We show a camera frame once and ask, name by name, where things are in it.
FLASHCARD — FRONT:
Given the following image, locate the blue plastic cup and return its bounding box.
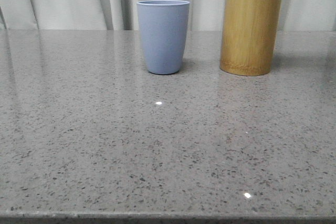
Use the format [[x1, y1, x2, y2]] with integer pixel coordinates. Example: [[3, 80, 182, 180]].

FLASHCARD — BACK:
[[136, 0, 190, 74]]

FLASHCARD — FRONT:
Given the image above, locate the bamboo cylindrical holder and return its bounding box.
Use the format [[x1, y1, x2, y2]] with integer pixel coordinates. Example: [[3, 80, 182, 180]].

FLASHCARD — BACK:
[[220, 0, 281, 76]]

